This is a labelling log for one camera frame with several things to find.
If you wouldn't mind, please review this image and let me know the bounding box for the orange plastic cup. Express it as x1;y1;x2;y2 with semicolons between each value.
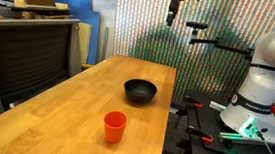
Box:
101;109;129;145

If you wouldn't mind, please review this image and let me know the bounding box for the black bowl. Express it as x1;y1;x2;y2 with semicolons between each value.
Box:
122;77;159;106

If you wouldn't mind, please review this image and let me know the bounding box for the blue board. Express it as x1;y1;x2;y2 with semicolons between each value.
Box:
46;0;104;66

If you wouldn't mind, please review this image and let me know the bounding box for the beige foam panel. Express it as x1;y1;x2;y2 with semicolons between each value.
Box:
74;22;93;66

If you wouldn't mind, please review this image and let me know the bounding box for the grey metal cart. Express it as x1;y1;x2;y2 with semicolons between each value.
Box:
0;12;87;125

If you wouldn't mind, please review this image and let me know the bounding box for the black camera on mount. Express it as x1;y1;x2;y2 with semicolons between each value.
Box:
185;20;209;31

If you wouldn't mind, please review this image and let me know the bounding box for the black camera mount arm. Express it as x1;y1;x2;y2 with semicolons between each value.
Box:
188;27;257;62

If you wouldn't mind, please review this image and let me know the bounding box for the orange-handled black clamp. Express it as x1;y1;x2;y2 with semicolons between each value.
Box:
174;95;206;131
185;125;215;145

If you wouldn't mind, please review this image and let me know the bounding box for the white aluminium rail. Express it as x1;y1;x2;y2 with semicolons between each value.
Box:
208;100;228;113

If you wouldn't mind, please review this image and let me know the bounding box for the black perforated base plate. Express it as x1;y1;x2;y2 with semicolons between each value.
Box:
178;89;275;154

